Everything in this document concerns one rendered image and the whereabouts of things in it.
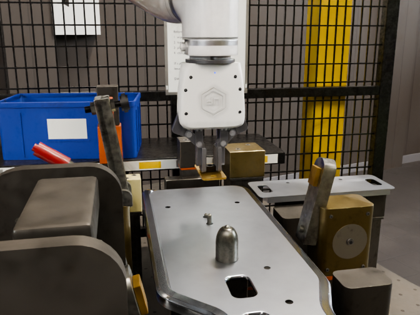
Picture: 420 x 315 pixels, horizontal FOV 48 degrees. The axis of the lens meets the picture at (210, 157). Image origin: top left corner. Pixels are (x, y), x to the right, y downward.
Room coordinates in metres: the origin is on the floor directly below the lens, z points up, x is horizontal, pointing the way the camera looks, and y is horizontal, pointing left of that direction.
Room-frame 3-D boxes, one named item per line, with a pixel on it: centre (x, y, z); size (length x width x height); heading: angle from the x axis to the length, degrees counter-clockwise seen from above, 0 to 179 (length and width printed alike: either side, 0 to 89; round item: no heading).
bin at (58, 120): (1.10, 0.32, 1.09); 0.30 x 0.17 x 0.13; 94
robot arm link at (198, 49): (0.72, 0.00, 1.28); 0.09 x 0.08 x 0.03; 101
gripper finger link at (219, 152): (0.73, -0.02, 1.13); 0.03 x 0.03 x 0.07; 11
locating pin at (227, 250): (0.60, -0.02, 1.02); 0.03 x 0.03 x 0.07
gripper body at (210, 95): (0.72, 0.00, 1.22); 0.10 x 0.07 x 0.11; 101
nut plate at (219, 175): (0.73, 0.00, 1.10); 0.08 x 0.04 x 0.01; 11
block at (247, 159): (1.02, -0.07, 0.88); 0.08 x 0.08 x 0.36; 11
